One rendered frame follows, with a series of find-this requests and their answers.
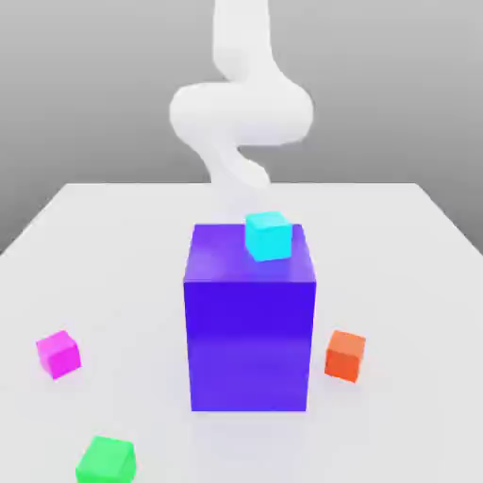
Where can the small green cube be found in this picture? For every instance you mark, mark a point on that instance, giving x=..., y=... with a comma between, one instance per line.
x=105, y=460

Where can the large purple box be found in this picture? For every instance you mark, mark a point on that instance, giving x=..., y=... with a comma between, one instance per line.
x=249, y=339

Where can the small orange cube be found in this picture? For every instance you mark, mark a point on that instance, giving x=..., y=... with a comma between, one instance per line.
x=344, y=356

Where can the small cyan cube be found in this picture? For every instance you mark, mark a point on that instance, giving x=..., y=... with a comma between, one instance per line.
x=268, y=237

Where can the small magenta cube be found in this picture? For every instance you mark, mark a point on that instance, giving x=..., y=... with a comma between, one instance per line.
x=58, y=354

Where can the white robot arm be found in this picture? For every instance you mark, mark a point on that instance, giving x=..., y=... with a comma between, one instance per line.
x=241, y=109

